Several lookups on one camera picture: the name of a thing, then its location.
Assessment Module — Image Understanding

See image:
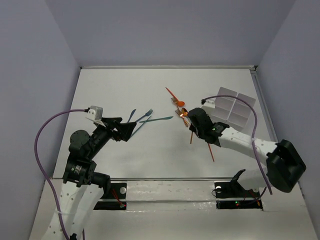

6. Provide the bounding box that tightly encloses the orange plastic fork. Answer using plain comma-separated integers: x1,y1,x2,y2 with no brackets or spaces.
207,143,215,162

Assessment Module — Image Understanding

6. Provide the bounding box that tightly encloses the teal plastic fork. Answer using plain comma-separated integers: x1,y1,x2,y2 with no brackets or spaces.
130,115,152,138

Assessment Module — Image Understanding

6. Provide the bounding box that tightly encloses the blue plastic fork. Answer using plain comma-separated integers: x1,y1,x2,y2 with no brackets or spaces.
135,109,153,123

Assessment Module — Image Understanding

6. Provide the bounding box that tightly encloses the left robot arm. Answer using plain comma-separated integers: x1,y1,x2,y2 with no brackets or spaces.
42,117,137,240

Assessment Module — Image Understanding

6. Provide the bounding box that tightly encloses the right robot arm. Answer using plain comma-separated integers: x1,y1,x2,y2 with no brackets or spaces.
187,107,307,196

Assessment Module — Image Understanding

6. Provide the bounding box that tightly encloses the blue plastic knife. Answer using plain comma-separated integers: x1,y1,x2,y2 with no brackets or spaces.
127,109,137,123

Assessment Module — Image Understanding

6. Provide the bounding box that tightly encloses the copper metal spoon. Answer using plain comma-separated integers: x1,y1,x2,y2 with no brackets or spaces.
180,107,190,127

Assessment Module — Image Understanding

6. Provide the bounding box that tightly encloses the orange plastic spoon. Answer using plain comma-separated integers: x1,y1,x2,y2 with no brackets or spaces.
174,100,185,107

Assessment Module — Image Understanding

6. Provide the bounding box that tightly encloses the teal plastic knife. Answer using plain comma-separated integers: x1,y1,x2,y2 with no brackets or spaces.
139,116,173,123

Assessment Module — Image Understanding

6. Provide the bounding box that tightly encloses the white divided container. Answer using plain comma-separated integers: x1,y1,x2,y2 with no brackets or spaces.
211,87,256,131

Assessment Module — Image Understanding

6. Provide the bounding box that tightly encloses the orange plastic knife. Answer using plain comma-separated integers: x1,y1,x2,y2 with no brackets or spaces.
165,87,178,101

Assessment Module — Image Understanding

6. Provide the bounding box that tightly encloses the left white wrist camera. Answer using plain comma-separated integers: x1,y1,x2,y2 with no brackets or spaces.
86,105,103,122

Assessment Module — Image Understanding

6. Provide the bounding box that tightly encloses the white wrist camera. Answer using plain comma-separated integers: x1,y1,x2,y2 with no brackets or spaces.
201,99,216,116
86,105,103,122

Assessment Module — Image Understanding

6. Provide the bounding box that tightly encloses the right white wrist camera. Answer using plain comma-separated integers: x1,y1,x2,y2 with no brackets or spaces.
201,99,216,116

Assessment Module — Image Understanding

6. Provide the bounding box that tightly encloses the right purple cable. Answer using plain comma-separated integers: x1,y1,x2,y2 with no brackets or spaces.
201,94,273,196

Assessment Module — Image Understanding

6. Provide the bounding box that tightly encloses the purple cable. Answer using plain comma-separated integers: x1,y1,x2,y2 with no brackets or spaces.
201,94,273,196
34,108,89,240

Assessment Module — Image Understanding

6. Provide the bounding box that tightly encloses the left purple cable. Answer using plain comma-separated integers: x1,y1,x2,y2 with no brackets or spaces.
34,108,89,240

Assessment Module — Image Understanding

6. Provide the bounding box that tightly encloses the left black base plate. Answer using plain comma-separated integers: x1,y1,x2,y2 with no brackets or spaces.
94,182,127,211

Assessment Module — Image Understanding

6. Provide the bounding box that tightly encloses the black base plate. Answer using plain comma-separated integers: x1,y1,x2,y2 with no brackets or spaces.
211,182,263,210
94,182,127,211

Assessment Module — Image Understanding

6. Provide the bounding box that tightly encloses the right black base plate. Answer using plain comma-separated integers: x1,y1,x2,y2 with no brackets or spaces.
211,182,263,210

